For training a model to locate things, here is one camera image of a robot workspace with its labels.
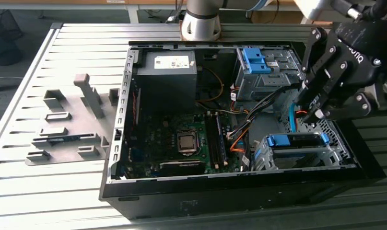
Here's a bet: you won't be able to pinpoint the loose RAM stick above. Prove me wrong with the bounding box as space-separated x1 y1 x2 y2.
47 135 83 146

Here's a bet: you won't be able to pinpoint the orange wires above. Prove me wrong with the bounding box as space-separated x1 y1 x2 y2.
229 135 248 153

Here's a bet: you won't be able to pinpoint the silver CPU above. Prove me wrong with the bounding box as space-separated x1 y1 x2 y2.
178 135 199 149

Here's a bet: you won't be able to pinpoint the grey parts rack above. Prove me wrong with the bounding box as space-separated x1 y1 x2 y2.
25 73 122 167

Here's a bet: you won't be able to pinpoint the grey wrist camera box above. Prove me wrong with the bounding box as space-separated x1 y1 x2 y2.
294 0 337 20

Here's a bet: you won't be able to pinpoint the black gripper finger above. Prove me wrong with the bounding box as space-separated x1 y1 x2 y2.
297 27 354 106
302 85 384 124

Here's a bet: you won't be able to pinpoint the black cable bundle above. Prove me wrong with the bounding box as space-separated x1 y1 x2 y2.
228 83 302 141

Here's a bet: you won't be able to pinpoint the CPU socket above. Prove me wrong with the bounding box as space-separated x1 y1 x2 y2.
175 129 202 157

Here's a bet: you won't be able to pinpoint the blue plastic drive latch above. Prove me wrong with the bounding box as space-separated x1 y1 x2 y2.
244 47 274 74

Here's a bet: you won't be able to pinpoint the white and grey wire bundle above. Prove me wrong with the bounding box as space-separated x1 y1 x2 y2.
197 102 250 116

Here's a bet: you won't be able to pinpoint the green motherboard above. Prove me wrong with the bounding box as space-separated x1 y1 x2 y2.
125 111 248 179

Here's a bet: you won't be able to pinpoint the blue data wire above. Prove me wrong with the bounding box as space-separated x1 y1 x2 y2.
289 102 300 133

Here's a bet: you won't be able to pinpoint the grey power supply unit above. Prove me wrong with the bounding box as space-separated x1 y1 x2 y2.
134 50 199 117

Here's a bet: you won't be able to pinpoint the grey metal disk bay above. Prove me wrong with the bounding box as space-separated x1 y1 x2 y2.
252 131 353 172

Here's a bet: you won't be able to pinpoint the black open PC case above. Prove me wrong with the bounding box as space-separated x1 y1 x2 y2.
99 40 387 220

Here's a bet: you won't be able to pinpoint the black mesh wastebasket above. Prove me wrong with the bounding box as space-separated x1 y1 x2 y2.
0 9 25 67

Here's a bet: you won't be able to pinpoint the installed RAM stick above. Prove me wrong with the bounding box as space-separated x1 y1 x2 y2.
214 112 230 166

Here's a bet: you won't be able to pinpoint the black graphics card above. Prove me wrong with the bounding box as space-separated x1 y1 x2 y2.
159 160 207 177

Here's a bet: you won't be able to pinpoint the white-legged wooden desk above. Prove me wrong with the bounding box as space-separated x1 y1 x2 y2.
0 0 310 24

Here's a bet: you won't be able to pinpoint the grey metal drive cage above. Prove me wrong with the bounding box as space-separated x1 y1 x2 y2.
234 47 306 102

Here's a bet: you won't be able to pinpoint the black RAM slot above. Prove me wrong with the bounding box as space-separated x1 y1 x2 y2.
205 111 222 169

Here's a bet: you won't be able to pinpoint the hard disk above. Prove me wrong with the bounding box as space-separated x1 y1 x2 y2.
253 133 330 166

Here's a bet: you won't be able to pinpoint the yellow wire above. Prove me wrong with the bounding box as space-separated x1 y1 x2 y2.
195 67 226 103

